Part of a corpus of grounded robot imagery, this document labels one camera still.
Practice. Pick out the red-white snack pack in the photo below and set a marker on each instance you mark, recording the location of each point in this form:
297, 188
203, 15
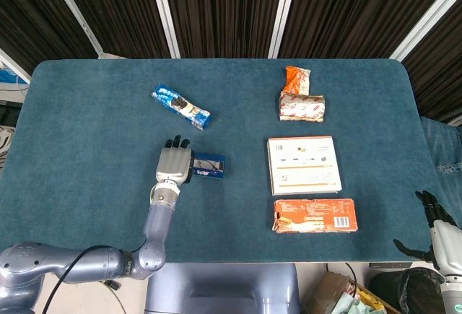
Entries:
301, 108

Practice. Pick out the white flat product box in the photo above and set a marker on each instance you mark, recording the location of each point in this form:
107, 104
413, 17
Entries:
303, 166

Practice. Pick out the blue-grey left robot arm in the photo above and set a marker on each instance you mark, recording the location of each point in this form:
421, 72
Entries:
157, 220

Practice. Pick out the white aluminium frame post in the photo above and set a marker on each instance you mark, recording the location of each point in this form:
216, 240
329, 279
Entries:
73, 7
283, 11
164, 11
14, 65
429, 22

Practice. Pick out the black and silver left hand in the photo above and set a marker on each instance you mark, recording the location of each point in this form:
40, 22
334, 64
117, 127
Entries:
173, 164

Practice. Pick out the orange cardboard food box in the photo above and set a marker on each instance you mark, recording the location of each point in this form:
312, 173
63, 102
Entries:
314, 216

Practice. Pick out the black trash bag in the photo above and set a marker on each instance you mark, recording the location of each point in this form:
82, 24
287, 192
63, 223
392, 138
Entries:
404, 288

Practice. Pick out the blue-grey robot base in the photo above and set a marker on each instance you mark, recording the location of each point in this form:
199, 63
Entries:
216, 285

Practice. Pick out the orange snack wrapper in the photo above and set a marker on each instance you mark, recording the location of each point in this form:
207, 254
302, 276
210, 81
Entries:
296, 79

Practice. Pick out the blue velvet table cloth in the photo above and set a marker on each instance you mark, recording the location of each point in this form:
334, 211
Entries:
90, 166

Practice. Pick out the blue glasses case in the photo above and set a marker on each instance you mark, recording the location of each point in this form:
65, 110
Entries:
209, 174

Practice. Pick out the blue denim jeans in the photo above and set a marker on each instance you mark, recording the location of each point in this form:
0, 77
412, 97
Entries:
444, 148

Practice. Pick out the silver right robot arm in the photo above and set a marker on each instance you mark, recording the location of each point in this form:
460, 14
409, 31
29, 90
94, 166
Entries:
453, 294

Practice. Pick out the black and silver right hand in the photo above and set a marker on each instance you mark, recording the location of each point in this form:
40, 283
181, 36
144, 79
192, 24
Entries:
447, 245

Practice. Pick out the blue cookie package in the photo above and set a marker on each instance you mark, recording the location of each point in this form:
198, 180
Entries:
180, 106

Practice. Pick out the brown cardboard waste box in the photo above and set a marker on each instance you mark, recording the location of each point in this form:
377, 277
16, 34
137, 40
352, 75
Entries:
328, 288

